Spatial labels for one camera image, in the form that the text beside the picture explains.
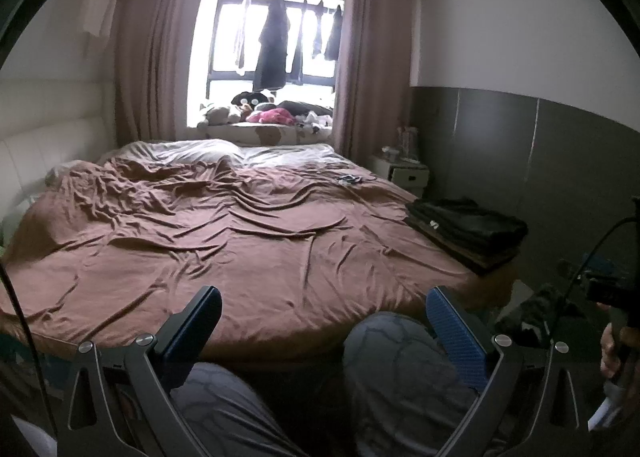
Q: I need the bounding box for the panda plush toy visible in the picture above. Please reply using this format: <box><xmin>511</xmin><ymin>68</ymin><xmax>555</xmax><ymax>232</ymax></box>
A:
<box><xmin>231</xmin><ymin>91</ymin><xmax>270</xmax><ymax>108</ymax></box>

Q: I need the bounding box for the black hanging jacket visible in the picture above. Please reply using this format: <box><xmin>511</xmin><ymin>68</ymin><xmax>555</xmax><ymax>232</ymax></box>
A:
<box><xmin>253</xmin><ymin>0</ymin><xmax>290</xmax><ymax>92</ymax></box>

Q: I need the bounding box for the black cable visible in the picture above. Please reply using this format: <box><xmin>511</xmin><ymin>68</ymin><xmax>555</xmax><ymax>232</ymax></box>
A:
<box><xmin>0</xmin><ymin>261</ymin><xmax>61</xmax><ymax>438</ymax></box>

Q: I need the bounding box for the person's right hand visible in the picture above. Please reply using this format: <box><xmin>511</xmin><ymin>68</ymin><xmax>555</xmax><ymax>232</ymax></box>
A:
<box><xmin>600</xmin><ymin>323</ymin><xmax>637</xmax><ymax>378</ymax></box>

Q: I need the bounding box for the white pillow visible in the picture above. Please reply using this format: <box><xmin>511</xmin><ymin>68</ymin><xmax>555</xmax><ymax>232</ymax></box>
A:
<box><xmin>98</xmin><ymin>139</ymin><xmax>244</xmax><ymax>165</ymax></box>

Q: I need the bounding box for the white padded headboard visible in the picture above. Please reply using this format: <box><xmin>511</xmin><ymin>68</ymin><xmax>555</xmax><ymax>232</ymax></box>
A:
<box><xmin>1</xmin><ymin>80</ymin><xmax>116</xmax><ymax>246</ymax></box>

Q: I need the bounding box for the brown bed blanket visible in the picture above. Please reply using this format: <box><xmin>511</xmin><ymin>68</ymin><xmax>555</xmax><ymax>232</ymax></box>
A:
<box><xmin>1</xmin><ymin>158</ymin><xmax>476</xmax><ymax>359</ymax></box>

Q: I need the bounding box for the small dark item on bed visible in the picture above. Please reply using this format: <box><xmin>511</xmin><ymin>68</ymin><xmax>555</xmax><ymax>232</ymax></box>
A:
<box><xmin>336</xmin><ymin>174</ymin><xmax>363</xmax><ymax>186</ymax></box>

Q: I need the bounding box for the pink plush toy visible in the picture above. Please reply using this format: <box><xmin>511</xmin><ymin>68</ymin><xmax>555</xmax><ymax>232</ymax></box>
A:
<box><xmin>246</xmin><ymin>107</ymin><xmax>296</xmax><ymax>126</ymax></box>

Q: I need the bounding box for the white nightstand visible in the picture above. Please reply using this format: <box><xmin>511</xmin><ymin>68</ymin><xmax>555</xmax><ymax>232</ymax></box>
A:
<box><xmin>366</xmin><ymin>155</ymin><xmax>430</xmax><ymax>198</ymax></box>

